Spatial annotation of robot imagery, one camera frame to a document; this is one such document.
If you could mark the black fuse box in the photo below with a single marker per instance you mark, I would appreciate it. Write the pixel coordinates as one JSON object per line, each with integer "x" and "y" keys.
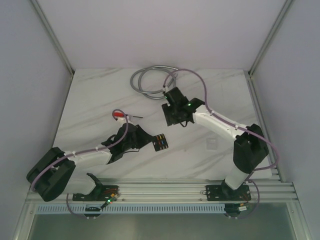
{"x": 161, "y": 147}

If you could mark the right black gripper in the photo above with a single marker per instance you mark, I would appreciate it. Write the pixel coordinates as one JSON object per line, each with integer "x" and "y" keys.
{"x": 170, "y": 120}

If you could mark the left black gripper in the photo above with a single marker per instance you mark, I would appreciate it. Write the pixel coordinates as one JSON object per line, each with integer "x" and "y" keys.
{"x": 144, "y": 136}

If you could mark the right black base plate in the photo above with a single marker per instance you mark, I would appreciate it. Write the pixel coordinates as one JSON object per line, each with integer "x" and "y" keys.
{"x": 224, "y": 193}

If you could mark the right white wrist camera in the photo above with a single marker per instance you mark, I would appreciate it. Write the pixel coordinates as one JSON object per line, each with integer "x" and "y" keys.
{"x": 164, "y": 89}

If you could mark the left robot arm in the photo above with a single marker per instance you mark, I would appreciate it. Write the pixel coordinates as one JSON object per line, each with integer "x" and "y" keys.
{"x": 59, "y": 172}

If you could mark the clear fuse box cover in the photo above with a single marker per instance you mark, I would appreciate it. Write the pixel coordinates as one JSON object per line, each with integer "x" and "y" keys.
{"x": 211, "y": 144}

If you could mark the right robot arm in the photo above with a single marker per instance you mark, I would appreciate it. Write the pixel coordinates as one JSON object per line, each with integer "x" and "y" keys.
{"x": 249, "y": 149}

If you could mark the aluminium mounting rail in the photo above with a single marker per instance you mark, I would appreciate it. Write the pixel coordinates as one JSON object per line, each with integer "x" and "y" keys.
{"x": 192, "y": 190}

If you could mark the slotted cable duct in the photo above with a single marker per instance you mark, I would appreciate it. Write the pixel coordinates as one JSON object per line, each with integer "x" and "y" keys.
{"x": 139, "y": 208}

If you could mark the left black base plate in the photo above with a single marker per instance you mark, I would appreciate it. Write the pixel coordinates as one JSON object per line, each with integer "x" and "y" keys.
{"x": 110, "y": 192}

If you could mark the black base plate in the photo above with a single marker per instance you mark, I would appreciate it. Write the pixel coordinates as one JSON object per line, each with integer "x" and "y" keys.
{"x": 110, "y": 192}
{"x": 224, "y": 193}

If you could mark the red handled screwdriver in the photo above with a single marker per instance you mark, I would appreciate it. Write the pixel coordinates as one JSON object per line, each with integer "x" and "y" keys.
{"x": 118, "y": 114}

